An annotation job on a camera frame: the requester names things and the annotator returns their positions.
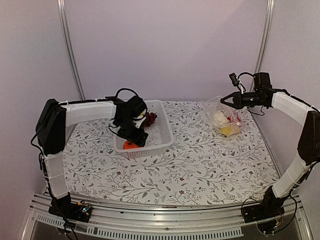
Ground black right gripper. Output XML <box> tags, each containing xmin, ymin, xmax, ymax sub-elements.
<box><xmin>220</xmin><ymin>91</ymin><xmax>265</xmax><ymax>110</ymax></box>

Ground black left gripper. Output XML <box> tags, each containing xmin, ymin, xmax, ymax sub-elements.
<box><xmin>117</xmin><ymin>117</ymin><xmax>149</xmax><ymax>147</ymax></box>

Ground white toy cauliflower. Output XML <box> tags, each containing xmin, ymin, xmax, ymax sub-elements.
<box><xmin>213</xmin><ymin>110</ymin><xmax>229</xmax><ymax>126</ymax></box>

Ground red toy pepper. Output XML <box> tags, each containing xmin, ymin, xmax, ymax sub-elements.
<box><xmin>227</xmin><ymin>113</ymin><xmax>242</xmax><ymax>126</ymax></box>

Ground white perforated plastic basket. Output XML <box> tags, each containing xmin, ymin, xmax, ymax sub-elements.
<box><xmin>113</xmin><ymin>99</ymin><xmax>174</xmax><ymax>159</ymax></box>

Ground clear zip top bag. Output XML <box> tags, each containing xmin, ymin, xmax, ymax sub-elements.
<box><xmin>202</xmin><ymin>95</ymin><xmax>242</xmax><ymax>137</ymax></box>

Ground yellow toy corn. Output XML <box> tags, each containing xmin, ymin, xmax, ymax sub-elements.
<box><xmin>220</xmin><ymin>125</ymin><xmax>240</xmax><ymax>136</ymax></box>

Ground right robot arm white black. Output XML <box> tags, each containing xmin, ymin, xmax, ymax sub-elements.
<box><xmin>220</xmin><ymin>72</ymin><xmax>320</xmax><ymax>218</ymax></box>

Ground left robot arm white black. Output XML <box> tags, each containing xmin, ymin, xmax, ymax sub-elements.
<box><xmin>30</xmin><ymin>95</ymin><xmax>148</xmax><ymax>217</ymax></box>

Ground dark red toy grapes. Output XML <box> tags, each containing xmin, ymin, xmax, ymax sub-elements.
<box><xmin>143</xmin><ymin>112</ymin><xmax>158</xmax><ymax>128</ymax></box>

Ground floral patterned table mat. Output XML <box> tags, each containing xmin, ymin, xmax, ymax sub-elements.
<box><xmin>63</xmin><ymin>101</ymin><xmax>279</xmax><ymax>206</ymax></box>

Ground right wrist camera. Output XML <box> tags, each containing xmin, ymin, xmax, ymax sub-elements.
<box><xmin>229</xmin><ymin>73</ymin><xmax>246</xmax><ymax>94</ymax></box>

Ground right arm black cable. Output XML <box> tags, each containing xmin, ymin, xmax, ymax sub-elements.
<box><xmin>237</xmin><ymin>71</ymin><xmax>256</xmax><ymax>80</ymax></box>

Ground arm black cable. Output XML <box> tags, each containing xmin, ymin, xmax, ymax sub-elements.
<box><xmin>114</xmin><ymin>87</ymin><xmax>140</xmax><ymax>100</ymax></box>
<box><xmin>237</xmin><ymin>71</ymin><xmax>256</xmax><ymax>80</ymax></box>

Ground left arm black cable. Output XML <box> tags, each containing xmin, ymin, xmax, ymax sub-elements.
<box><xmin>114</xmin><ymin>87</ymin><xmax>140</xmax><ymax>100</ymax></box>

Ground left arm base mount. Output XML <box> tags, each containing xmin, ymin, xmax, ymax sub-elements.
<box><xmin>48</xmin><ymin>197</ymin><xmax>92</xmax><ymax>223</ymax></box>

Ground right aluminium frame post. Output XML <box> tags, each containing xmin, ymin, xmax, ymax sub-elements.
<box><xmin>252</xmin><ymin>0</ymin><xmax>275</xmax><ymax>76</ymax></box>

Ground aluminium frame post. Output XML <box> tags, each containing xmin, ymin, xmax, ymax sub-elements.
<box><xmin>252</xmin><ymin>0</ymin><xmax>275</xmax><ymax>76</ymax></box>
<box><xmin>56</xmin><ymin>0</ymin><xmax>86</xmax><ymax>100</ymax></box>

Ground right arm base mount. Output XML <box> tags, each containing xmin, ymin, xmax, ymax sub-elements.
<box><xmin>240</xmin><ymin>196</ymin><xmax>298</xmax><ymax>236</ymax></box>

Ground left aluminium frame post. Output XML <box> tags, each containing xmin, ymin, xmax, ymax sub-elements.
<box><xmin>56</xmin><ymin>0</ymin><xmax>86</xmax><ymax>100</ymax></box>

